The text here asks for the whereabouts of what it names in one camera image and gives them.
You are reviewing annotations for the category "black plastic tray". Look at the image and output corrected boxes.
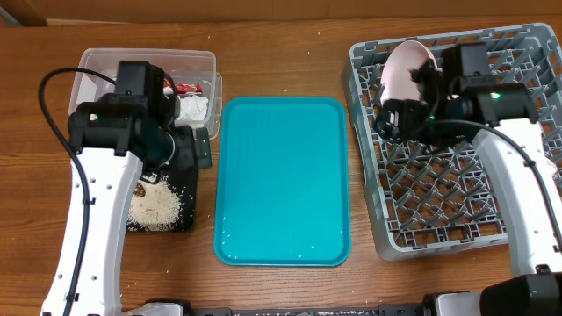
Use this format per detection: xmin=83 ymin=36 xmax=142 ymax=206
xmin=126 ymin=163 xmax=198 ymax=233

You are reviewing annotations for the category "pile of rice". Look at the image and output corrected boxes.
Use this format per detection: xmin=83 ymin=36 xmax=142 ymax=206
xmin=127 ymin=176 xmax=181 ymax=232

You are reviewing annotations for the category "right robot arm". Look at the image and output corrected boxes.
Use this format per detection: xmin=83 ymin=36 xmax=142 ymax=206
xmin=374 ymin=40 xmax=561 ymax=315

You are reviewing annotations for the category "grey dishwasher rack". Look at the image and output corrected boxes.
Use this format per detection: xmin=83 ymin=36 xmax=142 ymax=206
xmin=342 ymin=23 xmax=561 ymax=261

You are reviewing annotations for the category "white napkin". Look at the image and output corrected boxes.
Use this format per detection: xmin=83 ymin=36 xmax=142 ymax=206
xmin=177 ymin=95 xmax=209 ymax=121

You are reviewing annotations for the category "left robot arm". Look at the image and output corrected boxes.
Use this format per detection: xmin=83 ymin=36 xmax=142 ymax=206
xmin=38 ymin=61 xmax=212 ymax=315

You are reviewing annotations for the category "clear plastic bin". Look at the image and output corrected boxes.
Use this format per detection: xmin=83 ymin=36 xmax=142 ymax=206
xmin=79 ymin=47 xmax=223 ymax=140

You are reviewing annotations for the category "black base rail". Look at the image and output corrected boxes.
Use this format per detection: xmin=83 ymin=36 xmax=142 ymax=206
xmin=189 ymin=304 xmax=431 ymax=316

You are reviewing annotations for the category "large white plate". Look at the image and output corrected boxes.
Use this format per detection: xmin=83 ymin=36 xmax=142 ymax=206
xmin=380 ymin=40 xmax=436 ymax=104

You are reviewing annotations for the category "brown food scrap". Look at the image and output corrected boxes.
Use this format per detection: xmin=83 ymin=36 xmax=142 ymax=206
xmin=133 ymin=183 xmax=146 ymax=197

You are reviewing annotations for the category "red snack wrapper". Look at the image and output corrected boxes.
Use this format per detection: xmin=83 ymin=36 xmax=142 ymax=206
xmin=163 ymin=79 xmax=203 ymax=95

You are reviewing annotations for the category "teal serving tray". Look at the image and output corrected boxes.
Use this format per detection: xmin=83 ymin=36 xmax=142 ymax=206
xmin=213 ymin=97 xmax=351 ymax=267

